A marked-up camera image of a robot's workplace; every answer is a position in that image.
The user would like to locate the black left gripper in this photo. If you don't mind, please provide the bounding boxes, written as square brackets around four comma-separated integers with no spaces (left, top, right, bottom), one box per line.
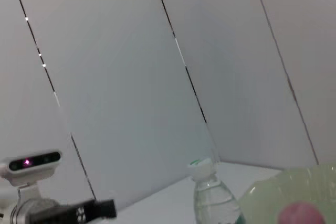
[28,198,118,224]

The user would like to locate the clear green-label water bottle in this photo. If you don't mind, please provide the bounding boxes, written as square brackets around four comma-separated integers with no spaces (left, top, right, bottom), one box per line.
[186,156,246,224]

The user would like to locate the pink peach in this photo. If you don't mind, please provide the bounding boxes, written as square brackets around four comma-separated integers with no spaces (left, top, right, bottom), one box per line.
[278,202,327,224]

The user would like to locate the translucent green fruit plate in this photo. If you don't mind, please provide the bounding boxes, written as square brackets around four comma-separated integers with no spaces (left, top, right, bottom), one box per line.
[239,164,336,224]

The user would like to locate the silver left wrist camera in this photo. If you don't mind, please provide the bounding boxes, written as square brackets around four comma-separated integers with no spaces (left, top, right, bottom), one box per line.
[0,150,63,187]

